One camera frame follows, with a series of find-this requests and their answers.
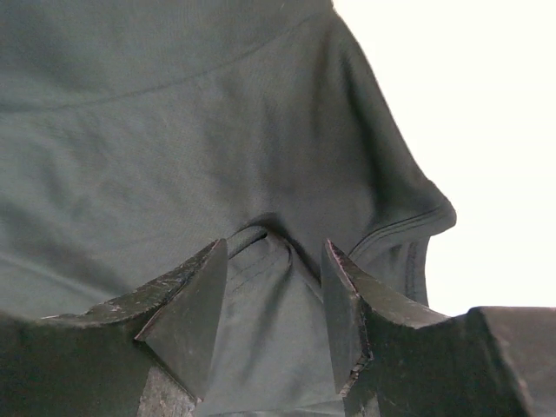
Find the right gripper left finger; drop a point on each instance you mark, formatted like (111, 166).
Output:
(145, 353)

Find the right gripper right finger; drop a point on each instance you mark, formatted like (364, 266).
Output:
(392, 356)

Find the black t-shirt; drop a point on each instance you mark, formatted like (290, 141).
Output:
(134, 133)

